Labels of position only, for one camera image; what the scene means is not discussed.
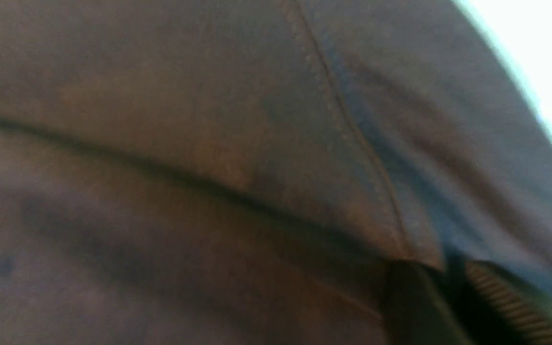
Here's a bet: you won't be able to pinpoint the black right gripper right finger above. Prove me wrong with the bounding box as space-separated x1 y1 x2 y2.
466 261 552 345

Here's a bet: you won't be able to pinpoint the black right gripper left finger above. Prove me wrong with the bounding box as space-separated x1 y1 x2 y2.
382 261 473 345

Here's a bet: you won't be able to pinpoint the dark gray long-sleeve shirt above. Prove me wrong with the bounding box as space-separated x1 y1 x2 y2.
0 0 552 345

